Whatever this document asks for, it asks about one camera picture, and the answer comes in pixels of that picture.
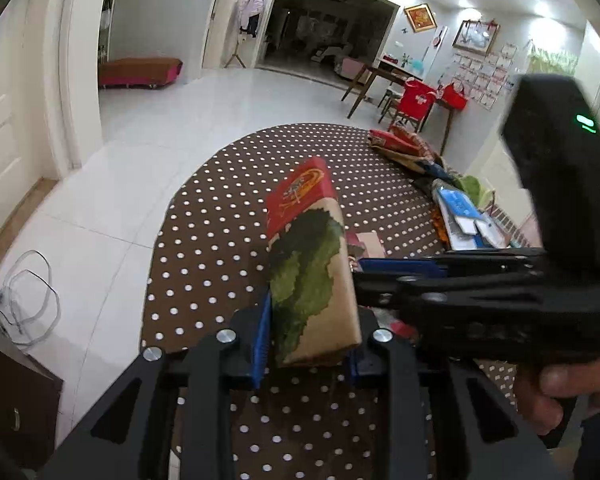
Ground blue white carton box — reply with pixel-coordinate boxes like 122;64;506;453
432;179;507;252

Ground red green kraft box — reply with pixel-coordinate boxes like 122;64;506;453
266;157;362;366

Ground red patterned paper bag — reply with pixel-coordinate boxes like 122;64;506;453
367;125;444;174

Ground dark blue foil wrapper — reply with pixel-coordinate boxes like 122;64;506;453
417;159;460;188

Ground person's right hand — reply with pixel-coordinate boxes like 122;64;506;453
514;359;600;436

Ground green paper leaves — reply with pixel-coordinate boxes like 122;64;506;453
457;174;495;210

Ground dark wooden cabinet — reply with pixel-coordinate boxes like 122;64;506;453
0;329;64;471

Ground red covered chair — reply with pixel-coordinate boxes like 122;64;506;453
379;78;437;132

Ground red basket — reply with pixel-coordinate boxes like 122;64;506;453
439;82;467;112

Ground brown polka dot tablecloth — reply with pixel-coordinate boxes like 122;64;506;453
139;121;522;480

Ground wooden dining table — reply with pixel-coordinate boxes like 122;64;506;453
341;61;463;155

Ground red gold framed picture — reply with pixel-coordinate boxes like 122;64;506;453
403;3;438;34

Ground coat rack with clothes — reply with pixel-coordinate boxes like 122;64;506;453
224;0;265;68

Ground brown pink bench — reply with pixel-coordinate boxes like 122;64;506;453
97;58;183;88

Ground white cable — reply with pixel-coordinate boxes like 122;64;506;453
0;249;63;348

